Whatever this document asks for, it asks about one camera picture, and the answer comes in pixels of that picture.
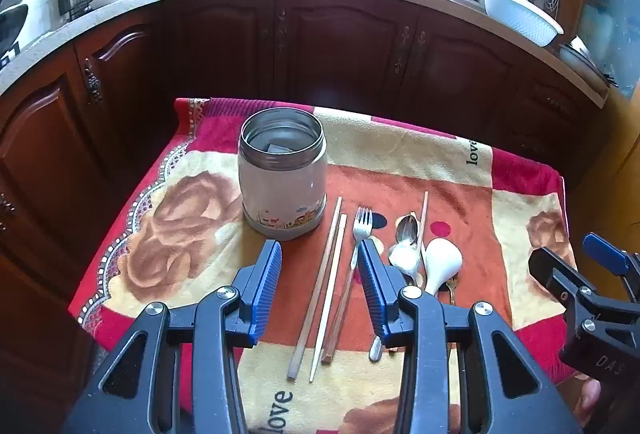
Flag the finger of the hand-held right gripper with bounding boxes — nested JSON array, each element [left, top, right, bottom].
[[528, 247, 608, 340], [582, 233, 640, 301]]

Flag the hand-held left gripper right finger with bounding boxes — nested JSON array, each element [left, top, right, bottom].
[[356, 238, 583, 434]]

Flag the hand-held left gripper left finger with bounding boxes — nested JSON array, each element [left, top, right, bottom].
[[62, 239, 283, 434]]

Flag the large metal spoon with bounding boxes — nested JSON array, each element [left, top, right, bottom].
[[388, 241, 425, 286]]

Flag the wooden chopstick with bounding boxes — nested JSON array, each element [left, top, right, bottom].
[[287, 197, 343, 381], [419, 191, 430, 265], [308, 213, 348, 383], [322, 264, 360, 363]]

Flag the metal fork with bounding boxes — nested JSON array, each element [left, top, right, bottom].
[[352, 207, 385, 362]]

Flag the small metal spoon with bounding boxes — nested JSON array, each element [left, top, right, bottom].
[[396, 213, 421, 247]]

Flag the white ceramic spoon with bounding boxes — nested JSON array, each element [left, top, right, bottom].
[[422, 237, 463, 297]]

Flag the steel insulated food jar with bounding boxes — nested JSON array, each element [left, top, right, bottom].
[[238, 109, 327, 241]]

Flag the person's right hand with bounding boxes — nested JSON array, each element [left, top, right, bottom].
[[570, 379, 601, 425]]

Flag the red floral printed blanket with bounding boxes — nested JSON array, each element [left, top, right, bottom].
[[67, 98, 576, 434]]

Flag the steel cookware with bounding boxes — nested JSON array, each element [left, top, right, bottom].
[[559, 37, 621, 88]]

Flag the dark wooden base cabinets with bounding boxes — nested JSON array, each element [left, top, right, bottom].
[[0, 0, 621, 434]]

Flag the white plastic basin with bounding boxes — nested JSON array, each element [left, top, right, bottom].
[[480, 0, 565, 48]]

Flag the black wok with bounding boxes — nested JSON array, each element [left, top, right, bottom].
[[0, 4, 29, 46]]

